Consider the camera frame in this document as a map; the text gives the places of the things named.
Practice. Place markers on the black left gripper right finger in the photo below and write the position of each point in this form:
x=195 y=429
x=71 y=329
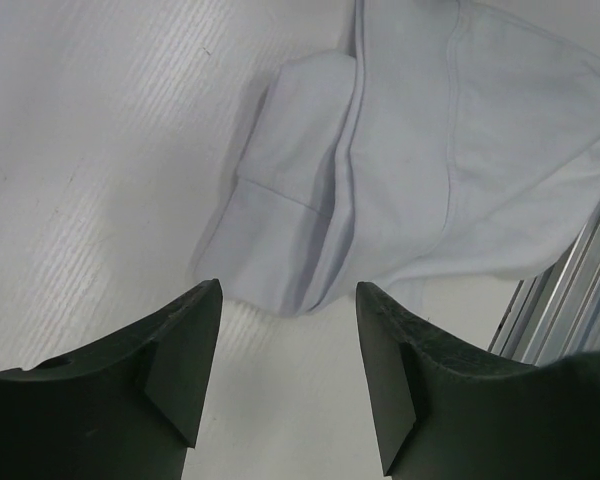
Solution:
x=445 y=409

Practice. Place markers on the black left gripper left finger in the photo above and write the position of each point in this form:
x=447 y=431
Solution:
x=127 y=406

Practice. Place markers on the white skirt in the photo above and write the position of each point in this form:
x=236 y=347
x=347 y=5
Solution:
x=457 y=139

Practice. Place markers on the aluminium table frame rail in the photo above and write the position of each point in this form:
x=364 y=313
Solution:
x=556 y=313

